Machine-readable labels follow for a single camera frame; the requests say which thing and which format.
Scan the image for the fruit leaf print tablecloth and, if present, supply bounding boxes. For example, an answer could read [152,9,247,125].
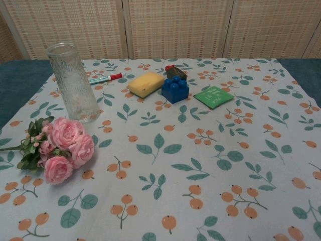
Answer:
[0,58,321,241]

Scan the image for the transparent glass vase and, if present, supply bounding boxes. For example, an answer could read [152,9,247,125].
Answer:
[47,42,101,124]

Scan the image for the woven bamboo folding screen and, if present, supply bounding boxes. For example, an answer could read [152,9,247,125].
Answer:
[0,0,321,64]

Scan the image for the pink rose bouquet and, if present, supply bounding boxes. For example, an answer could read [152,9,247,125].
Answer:
[0,115,96,186]

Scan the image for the yellow green sponge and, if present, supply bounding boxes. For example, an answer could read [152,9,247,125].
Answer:
[127,72,165,99]

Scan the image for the small dark bottle red cap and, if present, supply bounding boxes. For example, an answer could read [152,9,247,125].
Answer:
[165,65,189,80]

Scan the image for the red capped marker pen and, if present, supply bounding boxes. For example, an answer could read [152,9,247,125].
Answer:
[88,72,124,85]

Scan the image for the green sachet packet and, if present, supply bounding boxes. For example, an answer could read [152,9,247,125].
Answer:
[194,85,235,110]

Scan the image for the blue toy building block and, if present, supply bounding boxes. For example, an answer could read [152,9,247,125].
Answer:
[160,76,190,104]

